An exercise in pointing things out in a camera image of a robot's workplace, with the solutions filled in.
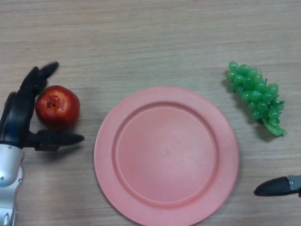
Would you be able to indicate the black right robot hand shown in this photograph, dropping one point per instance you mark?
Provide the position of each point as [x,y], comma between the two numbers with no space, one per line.
[275,188]

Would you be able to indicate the red apple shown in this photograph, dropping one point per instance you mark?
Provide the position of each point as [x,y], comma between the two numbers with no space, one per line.
[60,108]

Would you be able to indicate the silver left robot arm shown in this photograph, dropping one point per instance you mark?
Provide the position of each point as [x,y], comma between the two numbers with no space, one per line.
[9,176]

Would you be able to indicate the pink round plate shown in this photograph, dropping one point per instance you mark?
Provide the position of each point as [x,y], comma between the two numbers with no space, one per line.
[167,153]

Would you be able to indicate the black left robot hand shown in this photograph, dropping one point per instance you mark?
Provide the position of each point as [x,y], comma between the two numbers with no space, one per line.
[16,117]

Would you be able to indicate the green grape bunch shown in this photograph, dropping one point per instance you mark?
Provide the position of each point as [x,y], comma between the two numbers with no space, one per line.
[254,94]

